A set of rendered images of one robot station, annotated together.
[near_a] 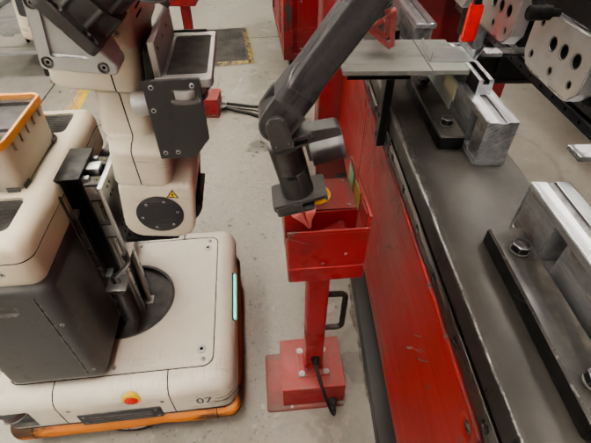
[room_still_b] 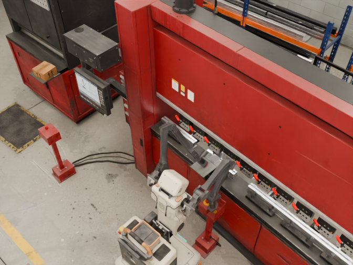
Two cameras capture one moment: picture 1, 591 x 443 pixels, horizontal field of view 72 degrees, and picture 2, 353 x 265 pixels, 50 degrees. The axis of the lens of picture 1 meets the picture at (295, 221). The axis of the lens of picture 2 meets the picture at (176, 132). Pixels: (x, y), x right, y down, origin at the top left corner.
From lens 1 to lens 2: 3.00 m
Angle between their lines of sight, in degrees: 29
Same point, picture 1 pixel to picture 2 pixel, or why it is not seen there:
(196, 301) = (174, 244)
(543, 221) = (252, 191)
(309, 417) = (214, 252)
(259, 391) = not seen: hidden behind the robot
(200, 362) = (191, 255)
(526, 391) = (263, 215)
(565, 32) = (245, 170)
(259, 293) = not seen: hidden behind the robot
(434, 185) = (230, 190)
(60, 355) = not seen: outside the picture
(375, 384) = (222, 232)
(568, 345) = (264, 207)
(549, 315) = (260, 204)
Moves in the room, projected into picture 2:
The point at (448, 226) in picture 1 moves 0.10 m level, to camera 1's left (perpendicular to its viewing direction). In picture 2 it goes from (239, 197) to (231, 203)
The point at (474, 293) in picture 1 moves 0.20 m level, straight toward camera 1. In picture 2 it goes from (250, 206) to (255, 226)
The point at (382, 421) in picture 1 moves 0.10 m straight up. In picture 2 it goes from (230, 239) to (231, 234)
